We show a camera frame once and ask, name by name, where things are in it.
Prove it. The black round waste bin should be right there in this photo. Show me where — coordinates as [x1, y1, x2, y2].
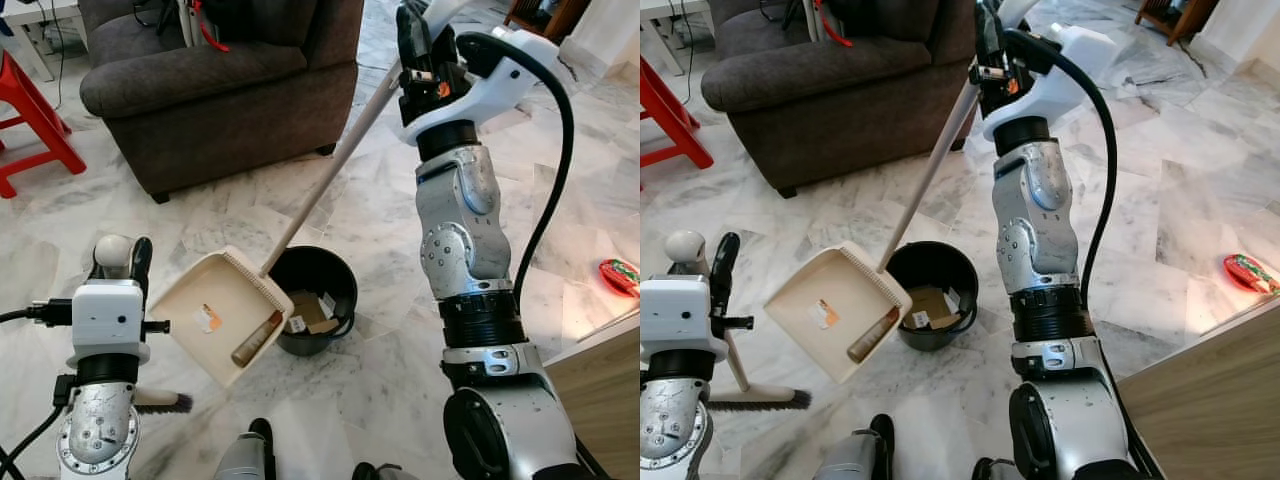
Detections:
[266, 245, 360, 358]
[884, 240, 982, 353]

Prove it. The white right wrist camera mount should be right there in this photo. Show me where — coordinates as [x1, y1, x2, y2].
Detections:
[982, 22, 1121, 143]
[398, 28, 563, 141]

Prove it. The brown cardboard tube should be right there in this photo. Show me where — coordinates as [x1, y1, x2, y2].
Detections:
[231, 309, 285, 369]
[846, 304, 902, 365]

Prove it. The cream long-handled broom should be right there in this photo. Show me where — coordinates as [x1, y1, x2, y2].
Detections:
[664, 229, 814, 412]
[93, 234, 194, 414]

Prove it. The red snack packet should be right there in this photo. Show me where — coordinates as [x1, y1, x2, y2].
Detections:
[597, 257, 641, 300]
[1221, 252, 1280, 297]

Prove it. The dark grey fabric sofa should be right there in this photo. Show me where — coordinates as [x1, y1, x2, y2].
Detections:
[78, 0, 367, 207]
[700, 0, 989, 199]

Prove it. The white small table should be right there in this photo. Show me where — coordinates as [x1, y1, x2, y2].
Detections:
[0, 0, 83, 83]
[640, 0, 707, 77]

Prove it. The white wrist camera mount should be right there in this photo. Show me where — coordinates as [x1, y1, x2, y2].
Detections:
[398, 28, 563, 141]
[67, 279, 152, 367]
[640, 276, 729, 363]
[982, 22, 1121, 143]

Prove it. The brown cardboard scrap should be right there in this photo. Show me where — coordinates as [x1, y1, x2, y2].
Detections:
[283, 290, 340, 337]
[903, 285, 963, 331]

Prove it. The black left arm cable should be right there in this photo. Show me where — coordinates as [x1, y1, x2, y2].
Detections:
[0, 298, 77, 328]
[0, 374, 79, 480]

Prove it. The cream long-handled dustpan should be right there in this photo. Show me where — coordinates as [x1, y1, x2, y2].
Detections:
[762, 0, 1041, 386]
[149, 0, 473, 390]

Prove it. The grey left robot leg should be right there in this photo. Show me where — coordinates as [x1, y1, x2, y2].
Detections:
[811, 412, 898, 480]
[214, 417, 278, 480]

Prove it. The red plastic stool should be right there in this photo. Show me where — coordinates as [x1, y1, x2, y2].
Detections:
[640, 55, 717, 193]
[0, 48, 89, 200]

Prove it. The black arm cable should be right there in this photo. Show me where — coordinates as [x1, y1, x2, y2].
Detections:
[1003, 27, 1120, 293]
[0, 298, 77, 328]
[458, 30, 578, 303]
[0, 374, 79, 480]

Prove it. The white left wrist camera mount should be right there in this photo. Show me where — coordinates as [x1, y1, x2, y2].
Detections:
[640, 276, 729, 363]
[67, 279, 152, 367]

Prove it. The light wooden table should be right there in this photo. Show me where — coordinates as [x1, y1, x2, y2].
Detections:
[544, 308, 641, 480]
[1114, 297, 1280, 480]

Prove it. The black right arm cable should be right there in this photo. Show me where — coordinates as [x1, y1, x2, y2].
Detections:
[1003, 27, 1120, 293]
[458, 30, 578, 303]

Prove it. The red strap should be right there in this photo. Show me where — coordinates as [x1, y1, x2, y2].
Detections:
[814, 0, 854, 49]
[189, 0, 218, 53]

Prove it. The brown wooden chair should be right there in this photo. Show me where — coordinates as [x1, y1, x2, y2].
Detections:
[1134, 0, 1223, 47]
[503, 0, 593, 43]

